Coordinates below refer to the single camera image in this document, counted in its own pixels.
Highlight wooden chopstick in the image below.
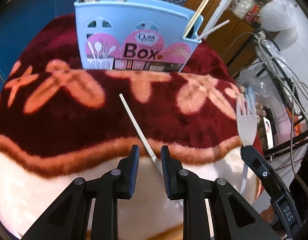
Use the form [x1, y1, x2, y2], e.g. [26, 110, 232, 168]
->
[182, 0, 209, 38]
[182, 0, 212, 39]

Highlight person's right hand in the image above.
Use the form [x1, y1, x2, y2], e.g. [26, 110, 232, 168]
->
[260, 205, 276, 224]

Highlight red floral blanket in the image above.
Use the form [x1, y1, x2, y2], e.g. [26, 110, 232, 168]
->
[0, 13, 265, 240]

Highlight wooden corner shelf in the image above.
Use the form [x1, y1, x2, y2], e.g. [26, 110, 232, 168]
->
[206, 0, 272, 68]

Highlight white plastic bag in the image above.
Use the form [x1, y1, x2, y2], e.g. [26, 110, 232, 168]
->
[260, 0, 298, 32]

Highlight light blue utensil box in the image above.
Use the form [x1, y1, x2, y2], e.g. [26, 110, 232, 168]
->
[74, 0, 203, 72]

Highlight blue base cabinets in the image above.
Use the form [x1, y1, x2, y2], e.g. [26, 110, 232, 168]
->
[0, 0, 76, 92]

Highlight grey power cable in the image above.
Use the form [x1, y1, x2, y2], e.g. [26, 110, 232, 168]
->
[229, 29, 308, 170]

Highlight black wire rack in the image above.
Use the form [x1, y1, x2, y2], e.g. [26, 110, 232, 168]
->
[231, 29, 308, 160]

